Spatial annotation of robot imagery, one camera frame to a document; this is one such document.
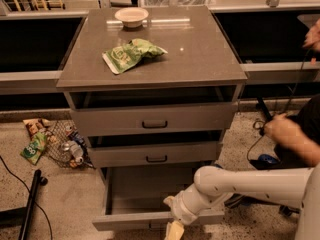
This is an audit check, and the white bowl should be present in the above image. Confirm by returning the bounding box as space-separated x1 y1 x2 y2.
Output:
115 7 149 28

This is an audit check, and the grey drawer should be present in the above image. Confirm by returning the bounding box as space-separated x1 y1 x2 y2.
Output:
88 130 222 167
92 163 226 232
71 86 236 137

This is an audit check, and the blue croc shoe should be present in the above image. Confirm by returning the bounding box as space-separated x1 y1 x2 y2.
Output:
258 154 279 165

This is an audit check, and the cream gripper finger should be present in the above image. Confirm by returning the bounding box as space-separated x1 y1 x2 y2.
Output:
164 221 184 240

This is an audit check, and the grey top drawer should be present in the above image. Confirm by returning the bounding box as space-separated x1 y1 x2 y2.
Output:
71 86 236 137

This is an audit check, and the green chip bag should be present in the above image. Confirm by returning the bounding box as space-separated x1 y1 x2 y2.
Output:
102 38 167 75

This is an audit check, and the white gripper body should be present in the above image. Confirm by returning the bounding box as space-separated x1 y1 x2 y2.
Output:
163 191 197 226

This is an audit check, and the grey middle drawer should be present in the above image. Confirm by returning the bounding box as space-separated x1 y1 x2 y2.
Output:
88 130 222 167

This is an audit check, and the seated person in black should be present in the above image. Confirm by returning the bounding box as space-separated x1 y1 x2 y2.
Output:
249 17 320 170

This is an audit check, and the green snack bag on floor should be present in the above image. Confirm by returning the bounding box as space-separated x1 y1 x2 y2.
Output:
20 132 47 165

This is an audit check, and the person's right hand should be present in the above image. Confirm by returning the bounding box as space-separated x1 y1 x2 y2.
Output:
303 19 320 52

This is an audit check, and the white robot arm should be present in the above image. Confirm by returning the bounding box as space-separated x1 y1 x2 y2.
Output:
164 165 320 240

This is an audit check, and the brown snack bag on floor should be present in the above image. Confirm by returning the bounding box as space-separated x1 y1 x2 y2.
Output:
23 118 52 137

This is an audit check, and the person's left hand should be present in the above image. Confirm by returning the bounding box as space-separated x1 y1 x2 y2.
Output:
264 114 301 148

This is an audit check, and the grey bottom drawer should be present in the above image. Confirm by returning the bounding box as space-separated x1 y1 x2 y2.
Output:
92 163 226 232

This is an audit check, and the black stand leg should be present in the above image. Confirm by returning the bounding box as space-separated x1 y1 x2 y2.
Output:
0 170 44 240

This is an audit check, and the wire mesh basket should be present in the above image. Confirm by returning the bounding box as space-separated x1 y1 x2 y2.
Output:
45 120 93 169

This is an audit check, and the grey drawer cabinet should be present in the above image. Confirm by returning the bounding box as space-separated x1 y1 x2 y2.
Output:
55 5 248 172

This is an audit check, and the black floor cable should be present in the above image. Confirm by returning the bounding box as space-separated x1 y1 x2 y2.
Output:
0 155 54 240

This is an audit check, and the plastic bottle in basket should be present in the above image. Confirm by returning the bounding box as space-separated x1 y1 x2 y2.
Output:
61 141 83 158

